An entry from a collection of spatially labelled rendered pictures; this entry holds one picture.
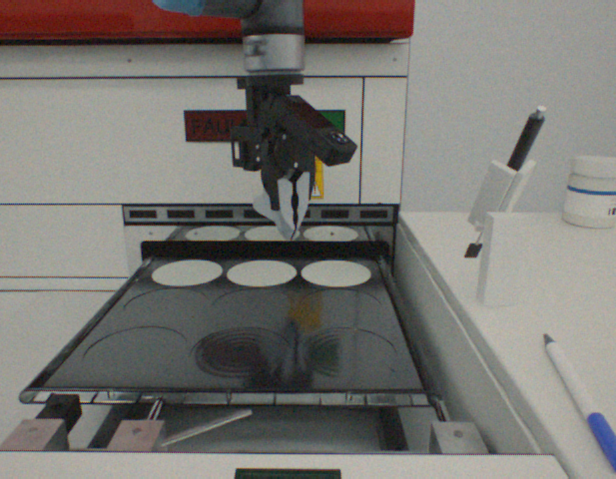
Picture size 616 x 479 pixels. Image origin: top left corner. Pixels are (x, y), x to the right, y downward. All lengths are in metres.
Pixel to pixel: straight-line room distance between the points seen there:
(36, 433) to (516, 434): 0.35
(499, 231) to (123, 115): 0.58
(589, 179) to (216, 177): 0.55
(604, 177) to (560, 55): 1.75
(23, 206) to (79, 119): 0.18
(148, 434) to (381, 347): 0.24
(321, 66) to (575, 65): 1.88
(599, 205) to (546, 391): 0.46
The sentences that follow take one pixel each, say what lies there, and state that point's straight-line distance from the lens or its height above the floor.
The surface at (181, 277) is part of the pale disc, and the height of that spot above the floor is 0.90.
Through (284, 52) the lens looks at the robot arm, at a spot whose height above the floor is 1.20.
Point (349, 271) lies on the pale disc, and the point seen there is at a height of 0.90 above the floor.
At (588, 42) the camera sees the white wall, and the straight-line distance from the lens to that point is 2.55.
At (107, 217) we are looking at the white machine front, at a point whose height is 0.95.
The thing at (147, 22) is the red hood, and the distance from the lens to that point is 0.74.
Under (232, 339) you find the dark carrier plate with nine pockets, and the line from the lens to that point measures 0.53.
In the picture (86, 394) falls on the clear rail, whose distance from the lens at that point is 0.48.
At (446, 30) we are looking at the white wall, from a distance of 2.32.
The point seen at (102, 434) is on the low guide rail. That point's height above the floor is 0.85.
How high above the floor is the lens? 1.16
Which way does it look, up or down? 18 degrees down
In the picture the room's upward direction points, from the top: straight up
